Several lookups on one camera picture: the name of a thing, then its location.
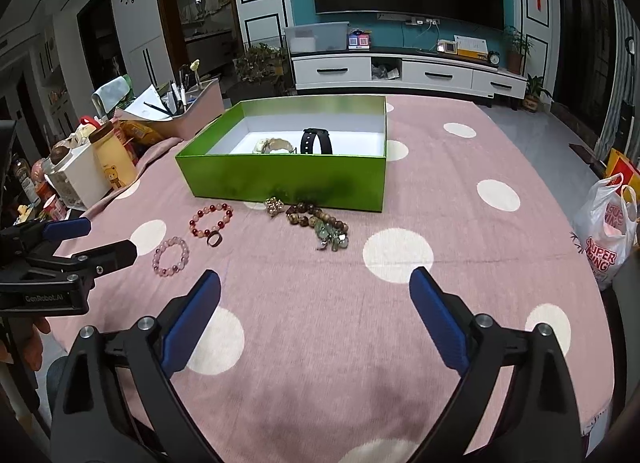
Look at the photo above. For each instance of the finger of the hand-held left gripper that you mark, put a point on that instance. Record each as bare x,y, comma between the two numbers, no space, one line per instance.
112,253
67,228

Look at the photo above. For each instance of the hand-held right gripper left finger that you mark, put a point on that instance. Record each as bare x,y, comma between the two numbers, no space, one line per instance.
192,323

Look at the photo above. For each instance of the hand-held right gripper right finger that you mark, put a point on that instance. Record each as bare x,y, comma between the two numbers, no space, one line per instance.
440,323

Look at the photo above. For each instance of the green jade pendant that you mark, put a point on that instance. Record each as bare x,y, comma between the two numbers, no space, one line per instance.
330,234

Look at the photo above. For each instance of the gold brooch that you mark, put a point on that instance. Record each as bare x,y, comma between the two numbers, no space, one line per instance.
273,206

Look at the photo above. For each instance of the green cardboard box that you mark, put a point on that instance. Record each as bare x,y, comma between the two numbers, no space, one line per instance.
280,178

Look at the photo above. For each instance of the black wrist watch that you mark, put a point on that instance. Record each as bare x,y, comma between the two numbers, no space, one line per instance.
314,131

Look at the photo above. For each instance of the person's left hand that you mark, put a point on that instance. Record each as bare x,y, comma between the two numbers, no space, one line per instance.
32,348

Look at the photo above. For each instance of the white storage box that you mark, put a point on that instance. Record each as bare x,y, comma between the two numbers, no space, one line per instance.
80,178

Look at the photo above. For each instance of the yellow bottle with brown cap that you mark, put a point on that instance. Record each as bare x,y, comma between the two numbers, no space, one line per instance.
114,160

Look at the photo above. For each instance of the person's leg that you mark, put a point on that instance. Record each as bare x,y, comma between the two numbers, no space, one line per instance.
56,383

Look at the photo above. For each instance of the pink polka dot tablecloth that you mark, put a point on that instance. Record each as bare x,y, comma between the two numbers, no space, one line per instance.
300,343

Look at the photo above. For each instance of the orange snack packets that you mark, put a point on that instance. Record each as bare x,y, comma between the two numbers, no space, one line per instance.
137,133

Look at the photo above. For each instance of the green and white bag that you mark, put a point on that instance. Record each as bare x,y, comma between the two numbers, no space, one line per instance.
112,93

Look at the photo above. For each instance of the white papers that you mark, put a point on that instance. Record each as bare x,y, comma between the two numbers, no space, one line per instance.
145,103

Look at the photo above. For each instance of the bunch of pens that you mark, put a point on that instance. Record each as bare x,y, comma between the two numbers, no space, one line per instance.
176,98

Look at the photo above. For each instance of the pink pen holder box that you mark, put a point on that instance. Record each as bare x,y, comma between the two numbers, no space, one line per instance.
200,108

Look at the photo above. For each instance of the white plastic bag red print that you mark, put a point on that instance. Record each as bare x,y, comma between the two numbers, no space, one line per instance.
602,238

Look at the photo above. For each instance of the metal bangle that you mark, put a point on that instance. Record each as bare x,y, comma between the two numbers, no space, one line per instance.
281,143

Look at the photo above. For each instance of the yellow toy-topped pen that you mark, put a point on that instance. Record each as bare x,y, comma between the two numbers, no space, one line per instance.
195,65

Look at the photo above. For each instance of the dark planter with green plants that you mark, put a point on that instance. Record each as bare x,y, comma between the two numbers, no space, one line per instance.
257,68

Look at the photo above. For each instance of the yellow and red bag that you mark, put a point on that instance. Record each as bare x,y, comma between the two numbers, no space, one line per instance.
622,165

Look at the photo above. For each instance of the small potted floor plant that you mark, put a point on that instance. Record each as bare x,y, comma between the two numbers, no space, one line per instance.
532,98

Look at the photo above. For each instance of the crumpled bag in cabinet shelf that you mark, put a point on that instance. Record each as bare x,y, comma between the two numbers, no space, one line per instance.
385,73

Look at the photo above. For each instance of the black alarm clock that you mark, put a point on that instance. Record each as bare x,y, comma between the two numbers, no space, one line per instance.
494,58

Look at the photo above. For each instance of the white television cabinet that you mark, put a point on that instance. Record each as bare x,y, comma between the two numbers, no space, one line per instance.
330,70

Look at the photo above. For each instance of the small white device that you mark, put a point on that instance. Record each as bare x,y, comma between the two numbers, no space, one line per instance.
446,47

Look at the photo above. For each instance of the potted plant in brown pot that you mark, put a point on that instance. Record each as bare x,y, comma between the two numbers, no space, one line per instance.
516,58

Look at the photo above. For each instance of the desk calendar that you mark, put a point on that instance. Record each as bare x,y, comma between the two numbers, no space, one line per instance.
472,47

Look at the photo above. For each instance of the small colourful display box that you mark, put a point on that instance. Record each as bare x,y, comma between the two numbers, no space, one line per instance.
359,40

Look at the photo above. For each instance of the clear plastic storage box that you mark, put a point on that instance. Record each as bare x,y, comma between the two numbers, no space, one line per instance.
315,38

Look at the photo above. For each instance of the striped curtain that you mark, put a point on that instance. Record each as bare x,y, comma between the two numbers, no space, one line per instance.
622,68

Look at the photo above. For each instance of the white wall power strip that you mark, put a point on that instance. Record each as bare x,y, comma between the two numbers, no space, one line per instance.
410,19

